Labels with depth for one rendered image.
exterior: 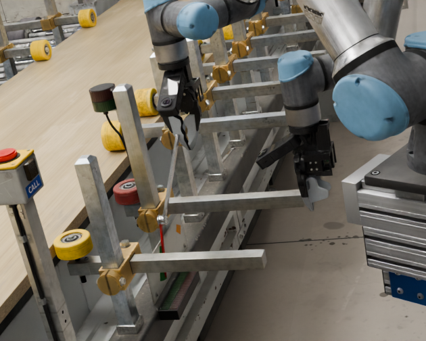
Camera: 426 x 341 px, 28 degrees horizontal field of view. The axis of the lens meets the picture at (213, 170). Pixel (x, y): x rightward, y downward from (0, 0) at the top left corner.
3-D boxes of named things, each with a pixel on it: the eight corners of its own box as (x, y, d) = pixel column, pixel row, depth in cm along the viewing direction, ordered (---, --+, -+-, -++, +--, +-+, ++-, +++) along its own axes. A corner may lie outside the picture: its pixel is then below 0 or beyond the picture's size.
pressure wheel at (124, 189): (159, 217, 208) (149, 174, 204) (149, 233, 201) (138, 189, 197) (130, 218, 211) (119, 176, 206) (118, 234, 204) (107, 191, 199)
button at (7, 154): (23, 155, 141) (20, 146, 141) (11, 166, 138) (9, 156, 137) (2, 157, 143) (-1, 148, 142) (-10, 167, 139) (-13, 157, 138)
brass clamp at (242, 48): (257, 44, 290) (255, 30, 288) (249, 57, 278) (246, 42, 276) (240, 47, 292) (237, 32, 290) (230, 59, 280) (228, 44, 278)
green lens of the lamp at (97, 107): (124, 101, 191) (121, 92, 191) (114, 111, 186) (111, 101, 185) (99, 103, 193) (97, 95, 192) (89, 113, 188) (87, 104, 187)
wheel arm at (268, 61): (327, 59, 256) (326, 47, 255) (326, 62, 253) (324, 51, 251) (173, 76, 272) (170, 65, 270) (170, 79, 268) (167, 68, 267)
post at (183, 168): (203, 220, 228) (166, 48, 209) (200, 226, 225) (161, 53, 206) (191, 220, 229) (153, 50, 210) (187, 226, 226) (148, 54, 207)
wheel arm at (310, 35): (338, 35, 278) (336, 24, 276) (337, 38, 275) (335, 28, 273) (194, 52, 293) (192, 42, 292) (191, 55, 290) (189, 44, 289)
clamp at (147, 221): (176, 206, 207) (172, 187, 205) (159, 233, 195) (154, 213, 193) (155, 206, 208) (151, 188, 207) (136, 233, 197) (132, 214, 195)
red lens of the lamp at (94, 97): (121, 91, 190) (119, 81, 190) (111, 100, 185) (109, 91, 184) (97, 93, 192) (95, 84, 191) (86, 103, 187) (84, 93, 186)
